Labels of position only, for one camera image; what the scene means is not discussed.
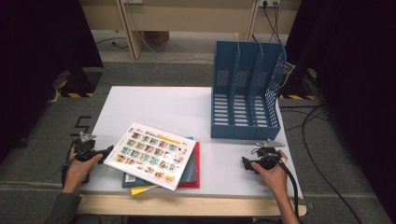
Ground black stand base striped tape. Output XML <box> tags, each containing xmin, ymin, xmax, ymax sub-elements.
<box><xmin>279</xmin><ymin>66</ymin><xmax>318</xmax><ymax>101</ymax></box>
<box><xmin>58</xmin><ymin>66</ymin><xmax>105</xmax><ymax>99</ymax></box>

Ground black curtain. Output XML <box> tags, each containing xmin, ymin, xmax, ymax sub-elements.
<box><xmin>284</xmin><ymin>0</ymin><xmax>396</xmax><ymax>217</ymax></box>
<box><xmin>0</xmin><ymin>0</ymin><xmax>105</xmax><ymax>164</ymax></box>

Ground red book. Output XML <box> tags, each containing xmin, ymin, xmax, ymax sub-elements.
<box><xmin>177</xmin><ymin>141</ymin><xmax>202</xmax><ymax>189</ymax></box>

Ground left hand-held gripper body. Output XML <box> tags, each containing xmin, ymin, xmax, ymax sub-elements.
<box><xmin>72</xmin><ymin>132</ymin><xmax>105</xmax><ymax>162</ymax></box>

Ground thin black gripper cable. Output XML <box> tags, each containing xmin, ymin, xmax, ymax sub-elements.
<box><xmin>62</xmin><ymin>139</ymin><xmax>79</xmax><ymax>171</ymax></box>

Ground white floor cable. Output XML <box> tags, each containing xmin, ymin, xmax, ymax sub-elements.
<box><xmin>134</xmin><ymin>30</ymin><xmax>215</xmax><ymax>63</ymax></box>

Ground white cable behind rack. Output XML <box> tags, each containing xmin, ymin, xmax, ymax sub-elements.
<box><xmin>281</xmin><ymin>61</ymin><xmax>296</xmax><ymax>91</ymax></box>

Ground brown cardboard box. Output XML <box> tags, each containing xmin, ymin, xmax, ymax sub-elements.
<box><xmin>143</xmin><ymin>31</ymin><xmax>171</xmax><ymax>47</ymax></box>

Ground person's left hand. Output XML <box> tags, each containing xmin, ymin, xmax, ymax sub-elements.
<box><xmin>63</xmin><ymin>147</ymin><xmax>104</xmax><ymax>195</ymax></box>

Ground yellow book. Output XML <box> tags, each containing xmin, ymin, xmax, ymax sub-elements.
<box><xmin>130</xmin><ymin>184</ymin><xmax>161</xmax><ymax>197</ymax></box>

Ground thin black floor cable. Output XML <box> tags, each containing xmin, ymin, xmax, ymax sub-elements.
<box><xmin>94</xmin><ymin>36</ymin><xmax>130</xmax><ymax>50</ymax></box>

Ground blue file rack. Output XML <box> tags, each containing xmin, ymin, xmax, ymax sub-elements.
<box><xmin>210</xmin><ymin>40</ymin><xmax>288</xmax><ymax>142</ymax></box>

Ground dark blue book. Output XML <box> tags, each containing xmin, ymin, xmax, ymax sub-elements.
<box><xmin>120</xmin><ymin>135</ymin><xmax>198</xmax><ymax>189</ymax></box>

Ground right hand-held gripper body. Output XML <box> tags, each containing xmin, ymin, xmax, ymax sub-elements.
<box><xmin>250</xmin><ymin>139</ymin><xmax>286</xmax><ymax>171</ymax></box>

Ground thick black gripper cable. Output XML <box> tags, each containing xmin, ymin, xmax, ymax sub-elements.
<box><xmin>269</xmin><ymin>153</ymin><xmax>302</xmax><ymax>224</ymax></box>

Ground long black floor cables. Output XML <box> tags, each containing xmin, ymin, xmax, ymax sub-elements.
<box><xmin>279</xmin><ymin>104</ymin><xmax>363</xmax><ymax>224</ymax></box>

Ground white wall socket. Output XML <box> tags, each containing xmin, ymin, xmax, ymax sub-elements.
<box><xmin>259</xmin><ymin>0</ymin><xmax>282</xmax><ymax>8</ymax></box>

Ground white picture book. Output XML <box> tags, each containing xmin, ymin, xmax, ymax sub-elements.
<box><xmin>103</xmin><ymin>121</ymin><xmax>197</xmax><ymax>191</ymax></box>

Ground person's right hand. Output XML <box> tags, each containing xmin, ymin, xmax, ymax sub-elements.
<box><xmin>250</xmin><ymin>150</ymin><xmax>290</xmax><ymax>197</ymax></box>

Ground black plugged power cables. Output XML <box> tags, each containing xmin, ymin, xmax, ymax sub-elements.
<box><xmin>251</xmin><ymin>1</ymin><xmax>283</xmax><ymax>44</ymax></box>

